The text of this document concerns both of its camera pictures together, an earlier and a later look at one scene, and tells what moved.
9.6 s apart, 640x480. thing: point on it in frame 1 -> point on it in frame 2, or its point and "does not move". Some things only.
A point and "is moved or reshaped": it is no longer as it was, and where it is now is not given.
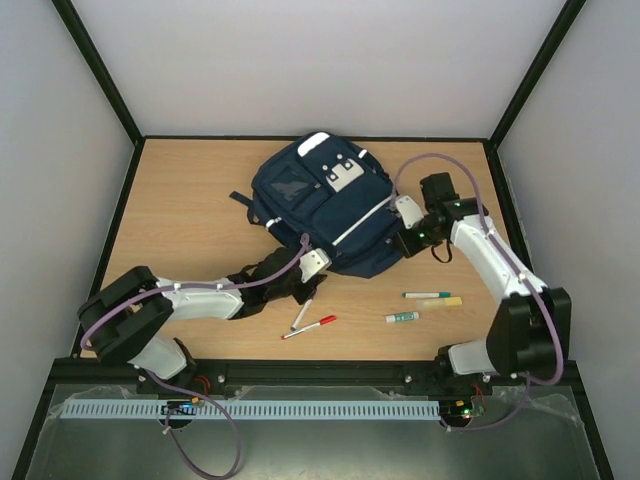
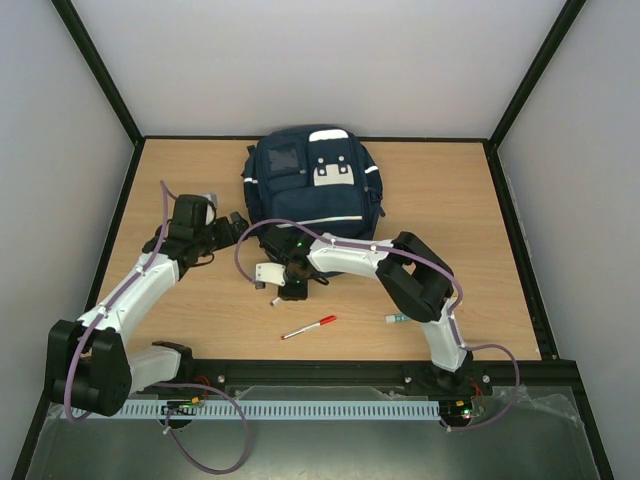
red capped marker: [323, 322] does not move
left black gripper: [303, 296] -> [229, 237]
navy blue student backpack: [335, 194] is moved or reshaped
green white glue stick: [401, 317] does not move
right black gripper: [404, 242] -> [292, 289]
